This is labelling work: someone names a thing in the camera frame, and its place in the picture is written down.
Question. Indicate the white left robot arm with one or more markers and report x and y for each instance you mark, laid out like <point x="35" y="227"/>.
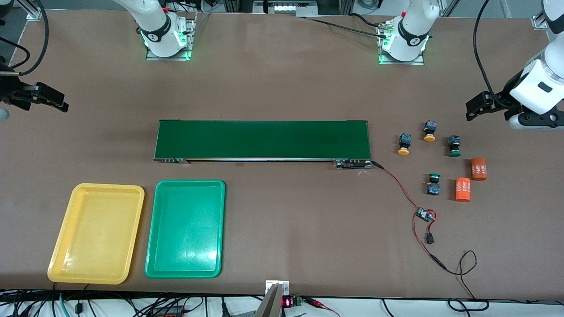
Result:
<point x="410" y="26"/>

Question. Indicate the metal camera pole bracket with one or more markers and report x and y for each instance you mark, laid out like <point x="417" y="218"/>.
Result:
<point x="273" y="304"/>

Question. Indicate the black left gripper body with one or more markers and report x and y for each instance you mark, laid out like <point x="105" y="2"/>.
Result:
<point x="506" y="95"/>

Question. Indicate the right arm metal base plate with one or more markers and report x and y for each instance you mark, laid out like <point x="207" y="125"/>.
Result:
<point x="191" y="44"/>

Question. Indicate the small black plug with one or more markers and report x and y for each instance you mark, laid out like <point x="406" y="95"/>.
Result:
<point x="429" y="239"/>

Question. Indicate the red digit display module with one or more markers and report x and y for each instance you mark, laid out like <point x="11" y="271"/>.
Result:
<point x="287" y="302"/>

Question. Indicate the green conveyor belt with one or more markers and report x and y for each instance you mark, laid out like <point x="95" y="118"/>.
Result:
<point x="264" y="138"/>

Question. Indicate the green mushroom push button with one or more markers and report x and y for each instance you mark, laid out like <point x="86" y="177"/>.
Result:
<point x="454" y="144"/>
<point x="433" y="187"/>

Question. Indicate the white electrical device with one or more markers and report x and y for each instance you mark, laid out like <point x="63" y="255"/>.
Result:
<point x="286" y="6"/>

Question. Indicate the yellow plastic tray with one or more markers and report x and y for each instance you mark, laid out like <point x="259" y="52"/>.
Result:
<point x="94" y="233"/>

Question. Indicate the red clip lead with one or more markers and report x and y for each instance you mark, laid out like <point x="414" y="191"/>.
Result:
<point x="318" y="303"/>

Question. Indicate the green plastic tray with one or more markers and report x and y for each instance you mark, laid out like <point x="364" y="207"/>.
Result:
<point x="185" y="229"/>

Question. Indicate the orange cylinder white print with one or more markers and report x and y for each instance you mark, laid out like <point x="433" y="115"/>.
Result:
<point x="462" y="190"/>
<point x="479" y="169"/>

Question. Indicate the aluminium frame corner profile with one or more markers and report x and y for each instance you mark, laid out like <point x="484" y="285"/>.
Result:
<point x="35" y="14"/>
<point x="538" y="23"/>

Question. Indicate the yellow mushroom push button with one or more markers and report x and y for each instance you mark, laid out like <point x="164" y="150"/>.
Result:
<point x="404" y="145"/>
<point x="430" y="131"/>

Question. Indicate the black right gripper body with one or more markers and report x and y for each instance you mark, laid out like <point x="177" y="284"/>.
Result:
<point x="9" y="89"/>

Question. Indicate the small controller circuit board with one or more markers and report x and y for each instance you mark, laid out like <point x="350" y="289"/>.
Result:
<point x="425" y="215"/>

